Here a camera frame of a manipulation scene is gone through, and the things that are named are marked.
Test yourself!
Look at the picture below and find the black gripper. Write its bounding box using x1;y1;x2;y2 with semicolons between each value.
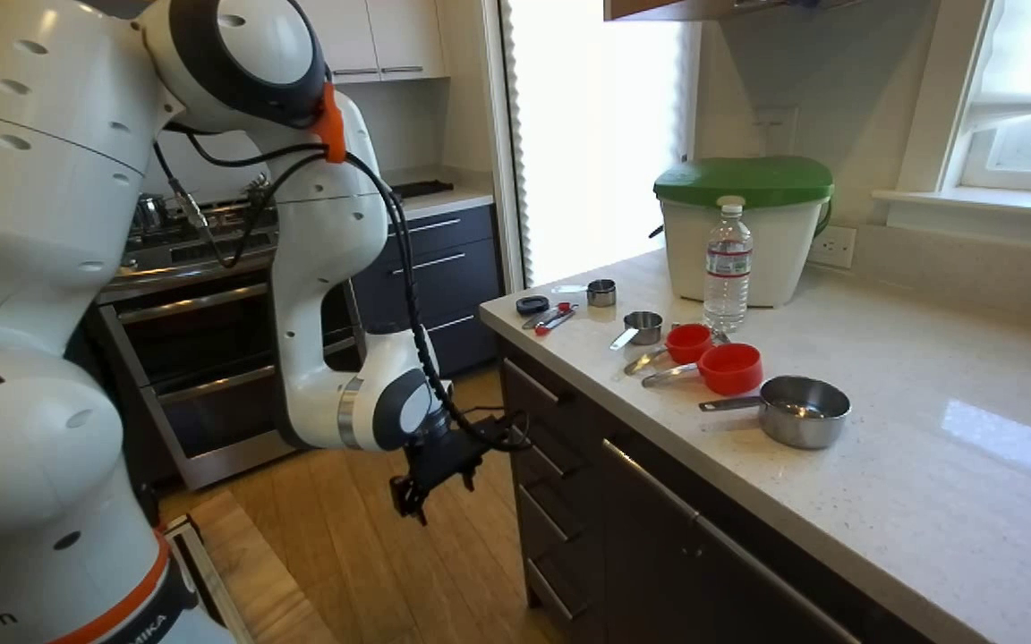
386;407;491;530

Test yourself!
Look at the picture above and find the dark grey drawer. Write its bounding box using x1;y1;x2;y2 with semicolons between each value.
518;542;606;644
512;476;606;623
501;407;606;559
495;337;606;493

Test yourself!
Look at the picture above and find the dark base cabinet with drawers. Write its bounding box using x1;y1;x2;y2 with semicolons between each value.
351;202;509;379

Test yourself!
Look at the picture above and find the medium steel measuring cup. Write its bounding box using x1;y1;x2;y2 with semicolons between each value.
610;309;666;356

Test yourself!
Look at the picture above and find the dark grey cabinet door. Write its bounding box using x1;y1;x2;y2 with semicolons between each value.
600;430;872;644

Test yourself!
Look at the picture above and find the small red measuring cup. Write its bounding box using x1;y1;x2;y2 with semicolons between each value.
620;321;721;377

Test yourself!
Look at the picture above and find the large red measuring cup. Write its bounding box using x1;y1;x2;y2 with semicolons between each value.
637;339;765;398

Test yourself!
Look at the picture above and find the clear plastic water bottle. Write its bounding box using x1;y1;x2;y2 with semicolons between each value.
701;195;759;337

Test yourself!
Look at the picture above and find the large steel measuring cup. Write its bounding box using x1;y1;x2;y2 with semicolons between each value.
696;373;857;456

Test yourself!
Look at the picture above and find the white glass door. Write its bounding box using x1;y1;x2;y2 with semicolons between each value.
499;0;705;293

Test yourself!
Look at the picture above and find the white bin with green lid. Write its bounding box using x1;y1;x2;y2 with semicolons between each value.
652;154;839;309

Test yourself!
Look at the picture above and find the white upper cabinet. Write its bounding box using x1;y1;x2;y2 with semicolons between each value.
298;0;449;86

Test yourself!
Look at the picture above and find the white framed window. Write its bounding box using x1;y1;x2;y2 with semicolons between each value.
949;0;1031;202

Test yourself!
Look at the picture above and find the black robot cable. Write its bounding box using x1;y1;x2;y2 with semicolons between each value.
151;121;533;458

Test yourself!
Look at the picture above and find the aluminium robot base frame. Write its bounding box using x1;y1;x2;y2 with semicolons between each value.
163;512;250;644

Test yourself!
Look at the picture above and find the small red-handled utensil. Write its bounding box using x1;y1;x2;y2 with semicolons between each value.
529;301;579;339

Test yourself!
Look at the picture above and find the orange cable clip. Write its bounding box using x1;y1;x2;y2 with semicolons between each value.
313;82;351;166

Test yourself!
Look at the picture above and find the white wall outlet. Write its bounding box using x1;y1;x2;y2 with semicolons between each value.
808;223;863;274

